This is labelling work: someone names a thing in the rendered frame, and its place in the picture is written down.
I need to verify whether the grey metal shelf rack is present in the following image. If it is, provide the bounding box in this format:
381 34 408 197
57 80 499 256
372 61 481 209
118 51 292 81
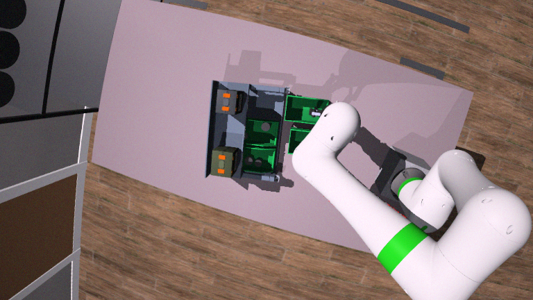
205 81 290 182

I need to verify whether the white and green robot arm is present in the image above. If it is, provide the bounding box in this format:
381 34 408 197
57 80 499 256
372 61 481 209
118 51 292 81
292 101 532 300

